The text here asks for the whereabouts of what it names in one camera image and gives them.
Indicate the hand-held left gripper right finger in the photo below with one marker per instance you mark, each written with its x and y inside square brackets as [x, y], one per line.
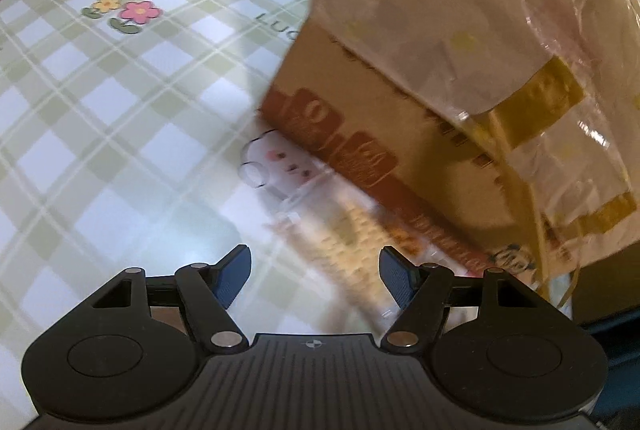
[397, 280]

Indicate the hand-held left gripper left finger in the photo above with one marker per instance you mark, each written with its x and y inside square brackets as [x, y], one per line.
[232, 275]

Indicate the cardboard box with plastic liner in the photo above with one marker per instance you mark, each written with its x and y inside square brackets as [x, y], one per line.
[450, 60]

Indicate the checked tablecloth with cartoon prints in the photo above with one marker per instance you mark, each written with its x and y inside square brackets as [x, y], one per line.
[125, 135]

